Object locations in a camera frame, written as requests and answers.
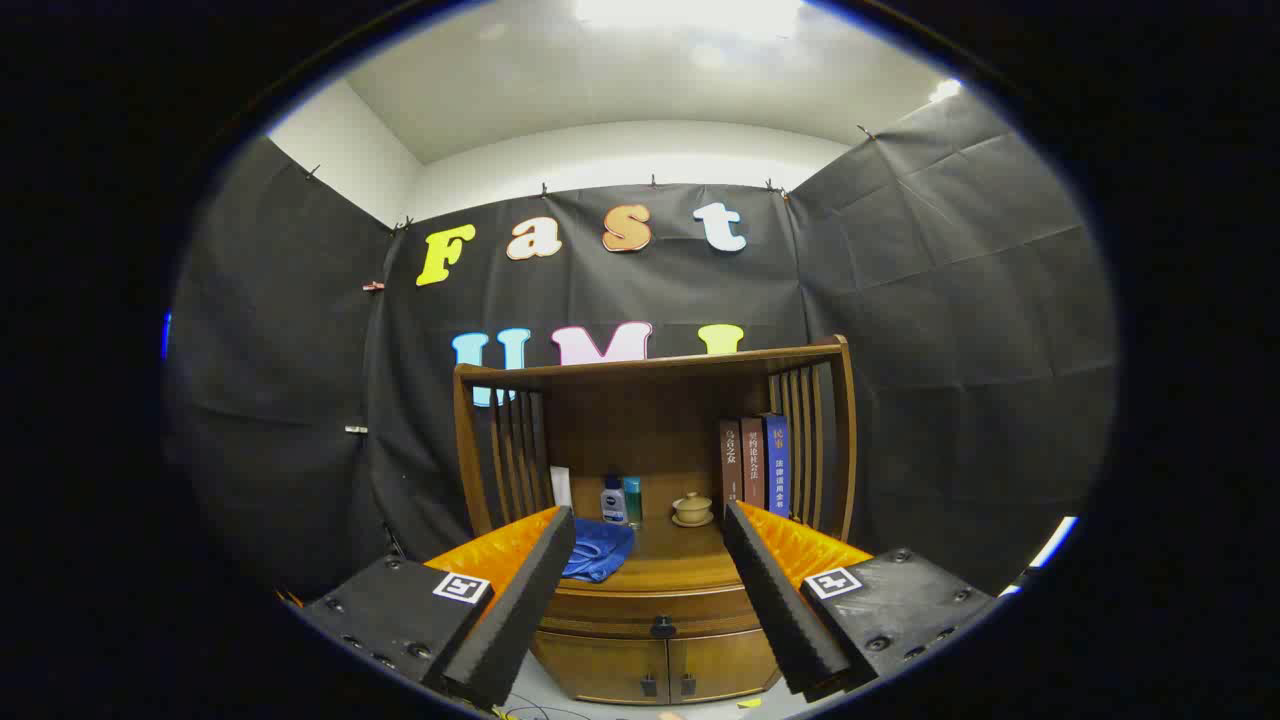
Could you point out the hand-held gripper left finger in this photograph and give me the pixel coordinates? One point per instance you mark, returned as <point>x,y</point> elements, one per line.
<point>520,600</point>

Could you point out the folded blue towel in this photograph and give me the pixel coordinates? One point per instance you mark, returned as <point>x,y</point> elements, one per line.
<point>600,550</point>

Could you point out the wooden drawer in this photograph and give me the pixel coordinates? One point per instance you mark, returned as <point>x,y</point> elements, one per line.
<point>610,615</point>

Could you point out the black backdrop cloth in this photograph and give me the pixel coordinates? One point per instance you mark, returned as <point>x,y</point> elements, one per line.
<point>300,400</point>

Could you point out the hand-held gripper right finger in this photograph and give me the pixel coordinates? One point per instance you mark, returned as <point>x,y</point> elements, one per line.
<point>770,590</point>

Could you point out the teal bottle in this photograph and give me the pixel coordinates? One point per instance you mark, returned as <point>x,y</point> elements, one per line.
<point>633,500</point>

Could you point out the wooden cabinet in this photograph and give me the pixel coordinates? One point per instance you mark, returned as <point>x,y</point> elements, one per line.
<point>640,420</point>

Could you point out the wooden cabinet door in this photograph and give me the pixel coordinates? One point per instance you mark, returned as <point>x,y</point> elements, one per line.
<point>725,660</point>
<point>600,665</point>

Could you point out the white bottle with blue cap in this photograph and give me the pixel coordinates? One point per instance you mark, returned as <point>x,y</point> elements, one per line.
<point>612,505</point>

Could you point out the beige lidded tea cup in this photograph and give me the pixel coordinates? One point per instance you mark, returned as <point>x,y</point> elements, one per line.
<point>692,508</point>

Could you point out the blue book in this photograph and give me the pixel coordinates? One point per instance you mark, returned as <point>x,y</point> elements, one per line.
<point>778,465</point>

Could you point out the reddish brown book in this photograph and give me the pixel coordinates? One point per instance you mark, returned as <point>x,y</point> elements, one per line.
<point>753,460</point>

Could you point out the wooden countertop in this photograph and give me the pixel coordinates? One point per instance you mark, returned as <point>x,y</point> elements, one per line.
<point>670,562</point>

